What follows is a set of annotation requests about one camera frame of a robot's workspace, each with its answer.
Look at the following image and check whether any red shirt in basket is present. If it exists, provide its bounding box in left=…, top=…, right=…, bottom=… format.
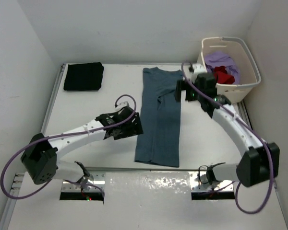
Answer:
left=213, top=66, right=235, bottom=84

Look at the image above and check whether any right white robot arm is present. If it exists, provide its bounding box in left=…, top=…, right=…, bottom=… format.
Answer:
left=175, top=63, right=280, bottom=187

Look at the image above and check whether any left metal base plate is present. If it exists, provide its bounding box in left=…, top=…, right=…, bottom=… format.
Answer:
left=61, top=174, right=106, bottom=193

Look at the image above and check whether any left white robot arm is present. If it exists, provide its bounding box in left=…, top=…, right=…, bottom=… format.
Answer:
left=21, top=103, right=143, bottom=185

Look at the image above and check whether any cream laundry basket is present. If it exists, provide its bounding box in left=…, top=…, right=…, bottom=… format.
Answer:
left=197, top=37, right=261, bottom=103

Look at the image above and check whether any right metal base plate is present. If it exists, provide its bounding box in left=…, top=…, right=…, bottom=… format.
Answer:
left=189, top=171, right=234, bottom=193

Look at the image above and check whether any black t shirt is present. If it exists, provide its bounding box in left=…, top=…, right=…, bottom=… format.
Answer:
left=63, top=62, right=104, bottom=92

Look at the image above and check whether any metal base plate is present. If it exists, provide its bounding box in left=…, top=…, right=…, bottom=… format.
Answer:
left=189, top=171, right=234, bottom=193
left=61, top=174, right=106, bottom=193

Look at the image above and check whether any blue shirt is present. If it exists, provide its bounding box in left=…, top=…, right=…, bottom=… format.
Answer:
left=134, top=67, right=183, bottom=167

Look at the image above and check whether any lilac cloth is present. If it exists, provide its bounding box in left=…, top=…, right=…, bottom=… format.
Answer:
left=204, top=51, right=240, bottom=84

